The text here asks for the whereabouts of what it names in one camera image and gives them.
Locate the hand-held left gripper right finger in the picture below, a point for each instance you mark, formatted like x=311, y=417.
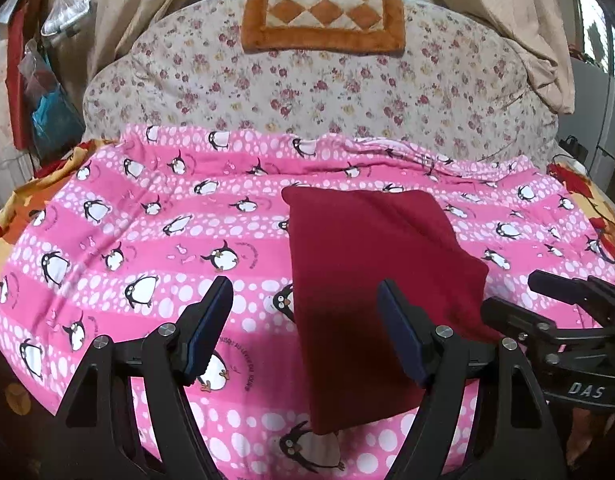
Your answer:
x=400, y=332

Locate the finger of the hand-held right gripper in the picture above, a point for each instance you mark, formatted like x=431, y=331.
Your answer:
x=567, y=285
x=517, y=317

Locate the beige curtain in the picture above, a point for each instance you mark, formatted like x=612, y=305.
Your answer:
x=132, y=15
x=507, y=25

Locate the floral bed cover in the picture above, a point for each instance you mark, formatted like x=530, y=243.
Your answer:
x=287, y=85

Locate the orange checkered plush cushion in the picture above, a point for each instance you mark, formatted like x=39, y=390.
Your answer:
x=322, y=35

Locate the clear plastic bag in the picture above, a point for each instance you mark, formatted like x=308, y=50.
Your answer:
x=67, y=7

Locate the blue bag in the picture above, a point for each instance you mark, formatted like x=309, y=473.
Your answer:
x=57, y=120

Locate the plastic bag with red contents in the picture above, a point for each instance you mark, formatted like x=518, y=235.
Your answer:
x=37, y=72

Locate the pink penguin print blanket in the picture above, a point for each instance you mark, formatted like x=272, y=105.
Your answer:
x=162, y=240

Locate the orange yellow printed bed sheet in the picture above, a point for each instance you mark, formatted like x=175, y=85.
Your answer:
x=32, y=195

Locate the dark red garment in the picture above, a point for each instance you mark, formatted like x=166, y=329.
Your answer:
x=362, y=245

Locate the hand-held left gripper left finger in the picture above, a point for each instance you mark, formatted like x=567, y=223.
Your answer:
x=212, y=327

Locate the white cabinet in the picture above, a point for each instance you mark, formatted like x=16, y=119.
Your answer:
x=600, y=125

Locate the red hanging cloth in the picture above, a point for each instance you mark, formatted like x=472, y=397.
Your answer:
x=22, y=35

